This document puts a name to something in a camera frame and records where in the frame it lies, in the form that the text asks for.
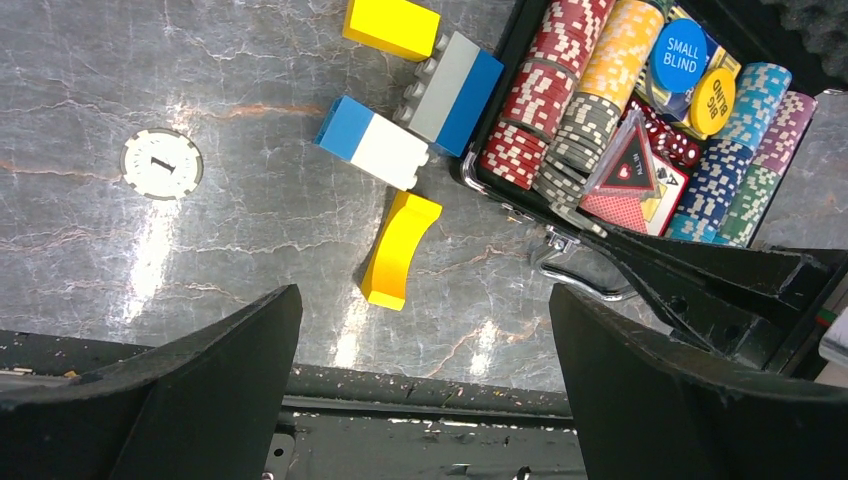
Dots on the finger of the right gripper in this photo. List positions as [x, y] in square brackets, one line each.
[754, 307]

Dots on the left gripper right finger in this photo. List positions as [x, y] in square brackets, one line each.
[647, 406]

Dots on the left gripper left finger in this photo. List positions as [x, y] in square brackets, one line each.
[204, 406]

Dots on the yellow round button chip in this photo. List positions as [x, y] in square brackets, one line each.
[713, 101]

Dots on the grey poker chip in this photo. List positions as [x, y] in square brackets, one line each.
[161, 164]

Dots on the blue round button chip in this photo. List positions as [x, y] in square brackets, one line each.
[678, 59]

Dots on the green purple chip row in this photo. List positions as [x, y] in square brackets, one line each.
[766, 171]

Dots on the blue chip row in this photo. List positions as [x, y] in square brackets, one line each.
[729, 153]

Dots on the red playing card deck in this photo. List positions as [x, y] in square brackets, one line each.
[649, 216]

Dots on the red dice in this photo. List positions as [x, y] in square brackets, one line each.
[665, 140]

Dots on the black poker case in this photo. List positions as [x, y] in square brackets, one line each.
[809, 38]

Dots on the yellow long block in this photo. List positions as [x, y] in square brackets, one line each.
[385, 279]

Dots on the yellow chip row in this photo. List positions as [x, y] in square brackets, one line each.
[618, 54]

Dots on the white blue block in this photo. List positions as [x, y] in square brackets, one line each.
[372, 143]

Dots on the red chip row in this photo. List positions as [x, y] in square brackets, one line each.
[542, 88]

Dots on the blue grey block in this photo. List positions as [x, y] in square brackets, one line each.
[451, 91]

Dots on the yellow small block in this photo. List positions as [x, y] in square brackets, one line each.
[401, 28]

